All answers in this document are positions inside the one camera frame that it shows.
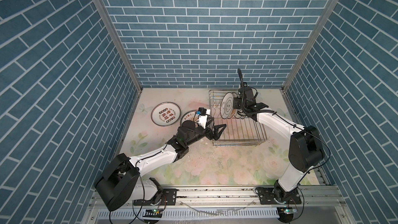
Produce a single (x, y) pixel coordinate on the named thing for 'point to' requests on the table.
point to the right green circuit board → (288, 211)
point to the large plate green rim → (166, 113)
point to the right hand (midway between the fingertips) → (236, 97)
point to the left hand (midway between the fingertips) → (220, 123)
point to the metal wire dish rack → (238, 132)
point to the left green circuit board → (153, 213)
